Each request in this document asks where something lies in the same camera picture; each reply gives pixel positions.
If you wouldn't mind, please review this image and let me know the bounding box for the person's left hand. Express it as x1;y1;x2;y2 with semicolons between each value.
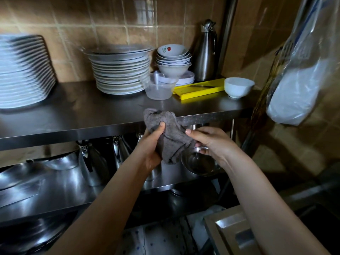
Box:
134;121;167;174

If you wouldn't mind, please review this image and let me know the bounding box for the person's right hand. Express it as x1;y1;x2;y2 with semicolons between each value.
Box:
185;126;241;169

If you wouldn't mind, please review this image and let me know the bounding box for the stainless steel double sink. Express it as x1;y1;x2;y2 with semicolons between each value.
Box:
203;179;340;255

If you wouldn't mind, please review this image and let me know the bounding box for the person's left forearm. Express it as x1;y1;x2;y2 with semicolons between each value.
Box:
46;155;153;255

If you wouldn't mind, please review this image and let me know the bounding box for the person's right forearm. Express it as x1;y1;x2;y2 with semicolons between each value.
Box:
222;152;331;255

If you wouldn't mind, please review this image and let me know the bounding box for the small shiny metal bowl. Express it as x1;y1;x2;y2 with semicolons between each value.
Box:
180;145;223;177

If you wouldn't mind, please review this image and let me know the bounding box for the yellow cutting board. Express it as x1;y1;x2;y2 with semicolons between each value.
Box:
172;78;226;101

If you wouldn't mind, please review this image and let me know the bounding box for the small white bowl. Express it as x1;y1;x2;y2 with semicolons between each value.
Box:
223;77;256;100

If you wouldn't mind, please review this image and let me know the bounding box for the clear plastic container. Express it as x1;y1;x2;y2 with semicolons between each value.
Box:
139;72;180;101

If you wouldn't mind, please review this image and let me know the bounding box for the stainless steel shelf rack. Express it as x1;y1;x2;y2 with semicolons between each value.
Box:
0;0;255;255

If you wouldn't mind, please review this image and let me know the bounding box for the stack of white round plates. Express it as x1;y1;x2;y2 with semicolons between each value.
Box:
79;44;157;96

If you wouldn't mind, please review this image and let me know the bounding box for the medium metal mixing bowl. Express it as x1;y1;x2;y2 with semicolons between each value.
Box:
42;151;80;172

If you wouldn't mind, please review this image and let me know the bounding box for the tall steel thermos jug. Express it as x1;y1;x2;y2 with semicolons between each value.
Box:
192;18;219;83

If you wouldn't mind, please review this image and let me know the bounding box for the hanging plastic bag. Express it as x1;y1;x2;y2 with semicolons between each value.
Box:
266;57;334;127

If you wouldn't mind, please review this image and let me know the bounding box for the stack of white bowls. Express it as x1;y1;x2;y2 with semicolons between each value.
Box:
155;44;193;78

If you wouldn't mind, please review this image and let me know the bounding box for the clear plastic bag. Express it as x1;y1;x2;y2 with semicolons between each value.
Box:
265;0;340;127

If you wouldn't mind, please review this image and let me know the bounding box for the wide metal mixing bowl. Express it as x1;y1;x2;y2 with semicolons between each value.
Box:
0;161;36;192

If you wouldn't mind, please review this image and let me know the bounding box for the dark wok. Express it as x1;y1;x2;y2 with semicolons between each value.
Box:
0;211;78;255

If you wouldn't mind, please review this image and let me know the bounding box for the stack of white square plates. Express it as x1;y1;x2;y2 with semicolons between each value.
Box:
0;33;57;109

